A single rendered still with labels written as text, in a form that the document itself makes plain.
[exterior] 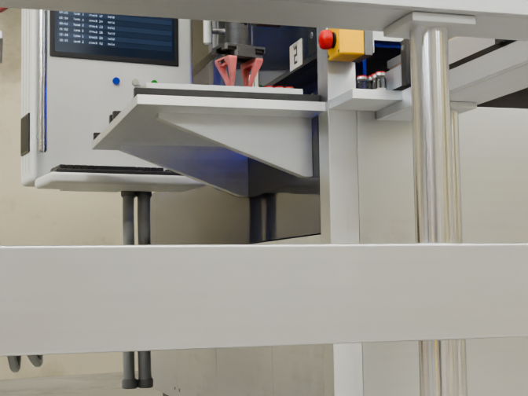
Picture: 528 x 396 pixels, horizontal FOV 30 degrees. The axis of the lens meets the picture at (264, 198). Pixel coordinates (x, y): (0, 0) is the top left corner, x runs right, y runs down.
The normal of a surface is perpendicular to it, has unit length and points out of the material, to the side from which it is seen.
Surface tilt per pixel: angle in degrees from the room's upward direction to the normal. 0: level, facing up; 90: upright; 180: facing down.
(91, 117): 90
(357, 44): 90
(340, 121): 90
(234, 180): 90
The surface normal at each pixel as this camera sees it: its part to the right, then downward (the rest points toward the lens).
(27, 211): 0.51, -0.08
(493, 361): 0.29, -0.08
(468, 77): -0.96, -0.01
